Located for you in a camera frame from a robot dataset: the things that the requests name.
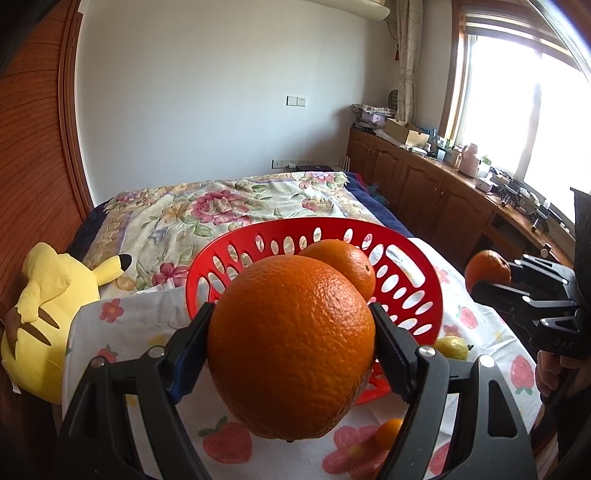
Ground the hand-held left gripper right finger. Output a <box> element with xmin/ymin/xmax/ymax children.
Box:
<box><xmin>369</xmin><ymin>302</ymin><xmax>539</xmax><ymax>480</ymax></box>

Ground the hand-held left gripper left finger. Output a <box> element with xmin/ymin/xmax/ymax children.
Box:
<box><xmin>58</xmin><ymin>302</ymin><xmax>215</xmax><ymax>480</ymax></box>

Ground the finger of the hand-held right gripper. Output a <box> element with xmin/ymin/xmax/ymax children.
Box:
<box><xmin>508</xmin><ymin>256</ymin><xmax>575</xmax><ymax>289</ymax></box>
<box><xmin>471</xmin><ymin>279</ymin><xmax>580</xmax><ymax>324</ymax></box>

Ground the medium mandarin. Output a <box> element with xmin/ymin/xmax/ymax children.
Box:
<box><xmin>465</xmin><ymin>249</ymin><xmax>512</xmax><ymax>294</ymax></box>

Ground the large orange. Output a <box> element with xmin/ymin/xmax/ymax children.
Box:
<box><xmin>207</xmin><ymin>255</ymin><xmax>377</xmax><ymax>440</ymax></box>
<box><xmin>298</xmin><ymin>239</ymin><xmax>377</xmax><ymax>303</ymax></box>

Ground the red perforated plastic basket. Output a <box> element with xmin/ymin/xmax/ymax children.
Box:
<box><xmin>185</xmin><ymin>218</ymin><xmax>444</xmax><ymax>407</ymax></box>

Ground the person's right hand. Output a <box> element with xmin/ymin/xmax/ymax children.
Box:
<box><xmin>536</xmin><ymin>351</ymin><xmax>591</xmax><ymax>407</ymax></box>

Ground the white flower-print tablecloth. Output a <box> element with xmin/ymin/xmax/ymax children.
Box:
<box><xmin>62</xmin><ymin>237</ymin><xmax>541</xmax><ymax>480</ymax></box>

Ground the small tangerine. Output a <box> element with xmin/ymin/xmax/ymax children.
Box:
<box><xmin>374</xmin><ymin>418</ymin><xmax>407</xmax><ymax>450</ymax></box>

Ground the black gadget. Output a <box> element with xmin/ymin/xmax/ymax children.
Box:
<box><xmin>492</xmin><ymin>172</ymin><xmax>527</xmax><ymax>204</ymax></box>

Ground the brown wooden cabinet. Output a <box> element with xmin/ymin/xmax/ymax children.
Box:
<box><xmin>346</xmin><ymin>127</ymin><xmax>575</xmax><ymax>287</ymax></box>

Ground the floral bedsheet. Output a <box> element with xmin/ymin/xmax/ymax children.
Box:
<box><xmin>85</xmin><ymin>171</ymin><xmax>370</xmax><ymax>296</ymax></box>

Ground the wooden-framed window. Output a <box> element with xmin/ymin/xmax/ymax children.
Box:
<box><xmin>443</xmin><ymin>0</ymin><xmax>591</xmax><ymax>227</ymax></box>

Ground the yellow plush toy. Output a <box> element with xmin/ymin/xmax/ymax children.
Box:
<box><xmin>0</xmin><ymin>242</ymin><xmax>132</xmax><ymax>404</ymax></box>

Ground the open cardboard box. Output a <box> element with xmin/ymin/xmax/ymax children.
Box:
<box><xmin>385</xmin><ymin>117</ymin><xmax>430</xmax><ymax>146</ymax></box>

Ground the floral storage box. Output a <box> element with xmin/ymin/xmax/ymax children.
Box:
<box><xmin>352</xmin><ymin>104</ymin><xmax>395</xmax><ymax>125</ymax></box>

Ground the patterned curtain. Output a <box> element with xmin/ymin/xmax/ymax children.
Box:
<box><xmin>394</xmin><ymin>0</ymin><xmax>423</xmax><ymax>125</ymax></box>

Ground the brown wooden wardrobe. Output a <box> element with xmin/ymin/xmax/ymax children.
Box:
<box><xmin>0</xmin><ymin>0</ymin><xmax>98</xmax><ymax>315</ymax></box>

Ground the wall air conditioner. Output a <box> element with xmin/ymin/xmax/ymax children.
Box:
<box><xmin>318</xmin><ymin>0</ymin><xmax>391</xmax><ymax>21</ymax></box>

